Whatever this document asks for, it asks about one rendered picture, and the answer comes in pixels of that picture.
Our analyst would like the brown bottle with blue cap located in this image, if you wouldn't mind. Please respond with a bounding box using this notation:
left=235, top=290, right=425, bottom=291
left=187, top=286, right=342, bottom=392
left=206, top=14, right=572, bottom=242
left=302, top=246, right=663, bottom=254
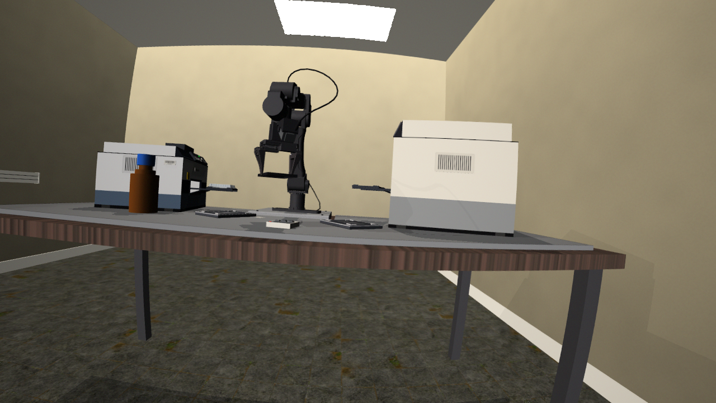
left=129, top=154, right=159, bottom=213

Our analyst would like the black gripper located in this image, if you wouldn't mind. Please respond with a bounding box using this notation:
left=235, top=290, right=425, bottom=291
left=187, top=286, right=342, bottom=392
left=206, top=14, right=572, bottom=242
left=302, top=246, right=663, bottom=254
left=254, top=139, right=303, bottom=176

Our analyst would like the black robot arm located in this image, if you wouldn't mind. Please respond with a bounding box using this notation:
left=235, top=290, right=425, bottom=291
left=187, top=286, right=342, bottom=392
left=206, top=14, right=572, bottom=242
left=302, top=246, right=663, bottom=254
left=262, top=82, right=321, bottom=214

